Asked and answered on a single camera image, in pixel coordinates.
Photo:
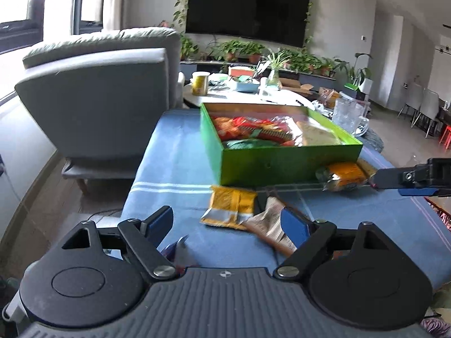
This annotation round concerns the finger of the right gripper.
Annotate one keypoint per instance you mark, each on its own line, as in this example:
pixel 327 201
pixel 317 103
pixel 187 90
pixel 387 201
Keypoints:
pixel 394 178
pixel 424 192

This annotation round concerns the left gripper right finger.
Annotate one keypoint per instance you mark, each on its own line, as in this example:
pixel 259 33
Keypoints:
pixel 311 238

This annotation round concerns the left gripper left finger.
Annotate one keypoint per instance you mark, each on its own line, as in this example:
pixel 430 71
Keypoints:
pixel 142 239

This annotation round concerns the orange cake pack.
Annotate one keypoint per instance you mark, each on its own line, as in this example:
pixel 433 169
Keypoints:
pixel 345 176

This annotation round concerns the brown beige snack packet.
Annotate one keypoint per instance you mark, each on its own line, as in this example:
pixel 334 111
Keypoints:
pixel 267 227

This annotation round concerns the yellow silver snack packet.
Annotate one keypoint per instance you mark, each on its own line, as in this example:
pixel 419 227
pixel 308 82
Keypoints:
pixel 229 207

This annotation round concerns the bagged sliced bread loaf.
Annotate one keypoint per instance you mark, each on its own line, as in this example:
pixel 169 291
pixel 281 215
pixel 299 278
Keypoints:
pixel 305 134

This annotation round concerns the red snack bag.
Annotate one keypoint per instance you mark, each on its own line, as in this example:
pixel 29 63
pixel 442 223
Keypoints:
pixel 243 133

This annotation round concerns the red stool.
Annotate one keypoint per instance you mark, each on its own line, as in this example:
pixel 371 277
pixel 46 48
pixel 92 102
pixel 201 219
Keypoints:
pixel 446 137

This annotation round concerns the dark round coffee table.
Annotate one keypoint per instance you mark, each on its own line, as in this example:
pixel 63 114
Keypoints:
pixel 372 140

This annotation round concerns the white dining chair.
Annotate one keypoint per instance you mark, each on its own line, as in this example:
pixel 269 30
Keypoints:
pixel 429 109

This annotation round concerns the green cardboard snack box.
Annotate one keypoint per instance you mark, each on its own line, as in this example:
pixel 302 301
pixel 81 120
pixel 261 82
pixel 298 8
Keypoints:
pixel 271 165

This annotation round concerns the open cardboard box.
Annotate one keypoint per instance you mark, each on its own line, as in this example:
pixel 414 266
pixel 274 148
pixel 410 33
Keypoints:
pixel 295 86

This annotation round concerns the grey armchair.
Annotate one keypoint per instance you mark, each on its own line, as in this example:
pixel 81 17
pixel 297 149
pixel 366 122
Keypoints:
pixel 98 97

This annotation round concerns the light blue plastic basket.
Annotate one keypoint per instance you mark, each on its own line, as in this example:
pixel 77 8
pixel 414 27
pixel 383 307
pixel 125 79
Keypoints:
pixel 250 86

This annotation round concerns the glass vase with plant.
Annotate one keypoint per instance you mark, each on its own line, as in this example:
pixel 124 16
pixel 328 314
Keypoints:
pixel 276 62

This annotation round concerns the white round table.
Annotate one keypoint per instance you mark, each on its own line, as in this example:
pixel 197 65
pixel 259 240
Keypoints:
pixel 226 95

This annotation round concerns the yellow tin can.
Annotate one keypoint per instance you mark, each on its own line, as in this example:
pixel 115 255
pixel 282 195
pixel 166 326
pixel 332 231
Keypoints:
pixel 200 83

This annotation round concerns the wall mounted black television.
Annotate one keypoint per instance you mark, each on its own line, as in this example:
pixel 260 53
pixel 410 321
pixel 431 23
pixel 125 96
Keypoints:
pixel 278 21

